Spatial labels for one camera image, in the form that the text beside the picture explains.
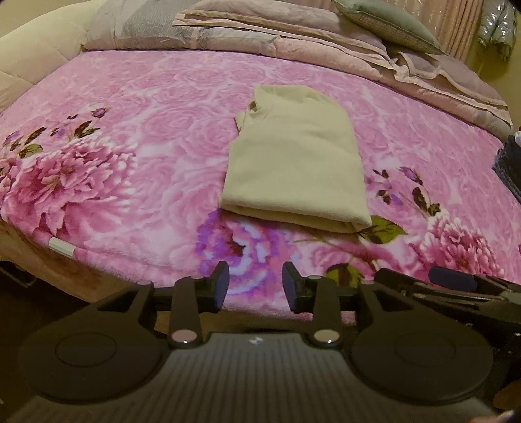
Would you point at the pink curtain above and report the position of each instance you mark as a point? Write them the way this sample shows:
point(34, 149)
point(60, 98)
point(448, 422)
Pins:
point(460, 24)

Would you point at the cream padded headboard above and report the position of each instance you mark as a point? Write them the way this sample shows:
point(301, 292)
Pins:
point(36, 49)

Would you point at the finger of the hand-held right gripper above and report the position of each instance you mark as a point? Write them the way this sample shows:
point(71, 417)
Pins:
point(419, 288)
point(452, 280)

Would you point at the grey pillow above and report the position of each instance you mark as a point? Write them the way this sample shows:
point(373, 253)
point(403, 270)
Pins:
point(390, 20)

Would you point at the pink floral blanket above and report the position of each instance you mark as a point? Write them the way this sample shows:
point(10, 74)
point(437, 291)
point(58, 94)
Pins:
point(142, 134)

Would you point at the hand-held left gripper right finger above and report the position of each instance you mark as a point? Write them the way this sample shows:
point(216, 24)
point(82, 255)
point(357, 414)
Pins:
point(290, 286)

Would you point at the grey and pink quilt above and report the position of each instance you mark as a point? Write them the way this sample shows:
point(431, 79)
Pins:
point(134, 24)

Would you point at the dark blue box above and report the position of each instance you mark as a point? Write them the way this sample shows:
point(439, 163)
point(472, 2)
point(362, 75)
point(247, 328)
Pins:
point(508, 166)

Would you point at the cream knit shirt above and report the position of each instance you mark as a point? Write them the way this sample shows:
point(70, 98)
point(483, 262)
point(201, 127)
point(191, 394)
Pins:
point(293, 162)

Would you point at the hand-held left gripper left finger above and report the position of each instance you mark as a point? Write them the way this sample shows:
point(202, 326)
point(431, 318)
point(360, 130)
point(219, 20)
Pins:
point(222, 284)

